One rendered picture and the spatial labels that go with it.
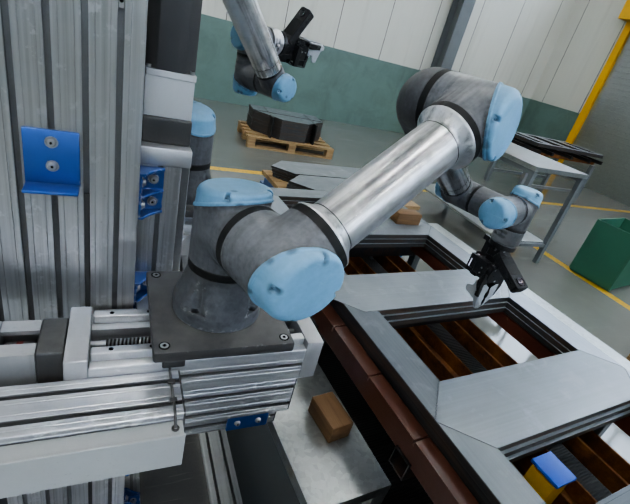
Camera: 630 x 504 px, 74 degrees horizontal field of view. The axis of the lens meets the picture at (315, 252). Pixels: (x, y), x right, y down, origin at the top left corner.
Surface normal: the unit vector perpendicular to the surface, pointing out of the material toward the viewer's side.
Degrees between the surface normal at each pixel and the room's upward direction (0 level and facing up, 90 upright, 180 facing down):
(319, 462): 0
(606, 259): 90
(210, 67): 90
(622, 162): 90
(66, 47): 90
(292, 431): 0
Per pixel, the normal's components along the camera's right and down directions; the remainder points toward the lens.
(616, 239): -0.83, 0.07
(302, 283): 0.52, 0.56
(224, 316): 0.38, 0.22
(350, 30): 0.36, 0.51
